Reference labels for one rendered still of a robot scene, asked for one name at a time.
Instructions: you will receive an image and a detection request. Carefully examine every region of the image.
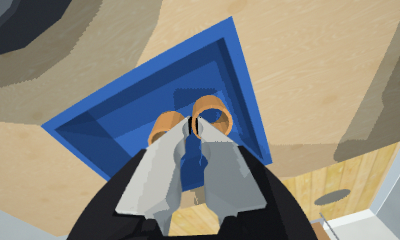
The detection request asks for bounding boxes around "bronze bushing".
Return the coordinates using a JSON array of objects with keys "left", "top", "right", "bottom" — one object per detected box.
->
[
  {"left": 148, "top": 111, "right": 185, "bottom": 146},
  {"left": 192, "top": 95, "right": 233, "bottom": 139}
]

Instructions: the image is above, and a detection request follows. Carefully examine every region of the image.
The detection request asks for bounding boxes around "blue crate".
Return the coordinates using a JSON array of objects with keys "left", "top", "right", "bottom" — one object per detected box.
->
[{"left": 41, "top": 16, "right": 273, "bottom": 192}]

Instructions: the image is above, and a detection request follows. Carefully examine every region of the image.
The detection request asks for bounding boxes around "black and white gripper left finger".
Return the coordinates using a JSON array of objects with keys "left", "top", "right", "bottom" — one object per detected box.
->
[{"left": 66, "top": 116, "right": 192, "bottom": 240}]

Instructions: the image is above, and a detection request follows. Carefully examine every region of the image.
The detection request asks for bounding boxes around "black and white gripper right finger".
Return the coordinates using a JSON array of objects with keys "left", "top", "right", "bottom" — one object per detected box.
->
[{"left": 196, "top": 115, "right": 318, "bottom": 240}]

